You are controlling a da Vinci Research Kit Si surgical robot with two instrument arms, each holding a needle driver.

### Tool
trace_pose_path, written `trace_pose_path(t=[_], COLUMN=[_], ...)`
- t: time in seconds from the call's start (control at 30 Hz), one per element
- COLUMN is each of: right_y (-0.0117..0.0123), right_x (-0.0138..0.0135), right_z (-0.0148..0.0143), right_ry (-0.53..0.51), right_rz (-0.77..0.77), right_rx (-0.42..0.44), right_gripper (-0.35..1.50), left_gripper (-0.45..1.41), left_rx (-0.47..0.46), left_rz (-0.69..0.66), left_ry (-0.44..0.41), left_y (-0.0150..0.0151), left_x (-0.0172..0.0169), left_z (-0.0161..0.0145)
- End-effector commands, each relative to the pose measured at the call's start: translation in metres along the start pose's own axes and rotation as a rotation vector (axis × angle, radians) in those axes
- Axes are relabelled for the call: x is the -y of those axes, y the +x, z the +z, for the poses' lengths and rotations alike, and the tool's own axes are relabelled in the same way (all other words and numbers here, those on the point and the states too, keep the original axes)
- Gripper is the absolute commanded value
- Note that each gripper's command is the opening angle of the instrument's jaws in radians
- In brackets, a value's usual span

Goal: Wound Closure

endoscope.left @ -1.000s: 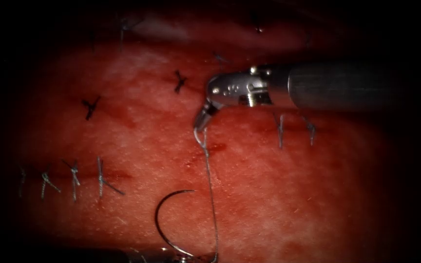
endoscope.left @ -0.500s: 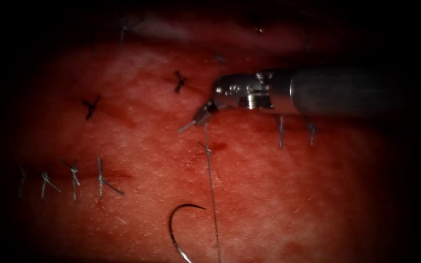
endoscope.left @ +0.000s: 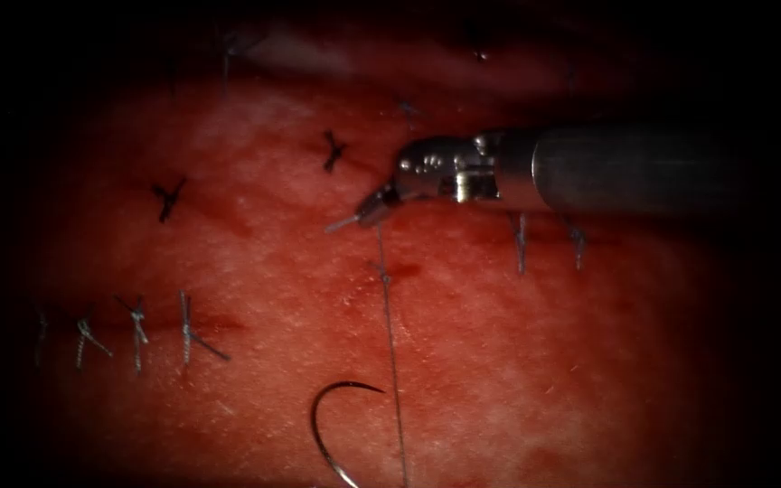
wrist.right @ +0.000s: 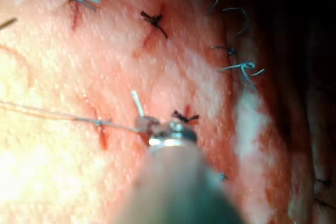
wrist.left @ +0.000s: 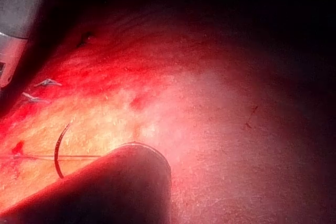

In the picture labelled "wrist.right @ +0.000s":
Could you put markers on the right arm needle driver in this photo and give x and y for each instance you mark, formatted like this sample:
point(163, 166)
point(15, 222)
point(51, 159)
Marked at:
point(176, 133)

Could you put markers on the right arm needle driver jaw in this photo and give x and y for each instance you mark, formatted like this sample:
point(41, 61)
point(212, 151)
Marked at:
point(145, 125)

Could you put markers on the blue thread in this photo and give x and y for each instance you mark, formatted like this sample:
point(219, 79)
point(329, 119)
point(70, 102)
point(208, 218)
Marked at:
point(98, 122)

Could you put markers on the dark right arm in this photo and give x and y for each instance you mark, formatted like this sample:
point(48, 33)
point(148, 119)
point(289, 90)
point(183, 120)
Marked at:
point(178, 187)

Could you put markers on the black stitching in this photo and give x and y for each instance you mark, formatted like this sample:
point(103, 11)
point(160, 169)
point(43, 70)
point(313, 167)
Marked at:
point(155, 20)
point(185, 117)

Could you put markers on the tissue pad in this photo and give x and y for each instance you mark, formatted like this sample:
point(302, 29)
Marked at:
point(78, 77)

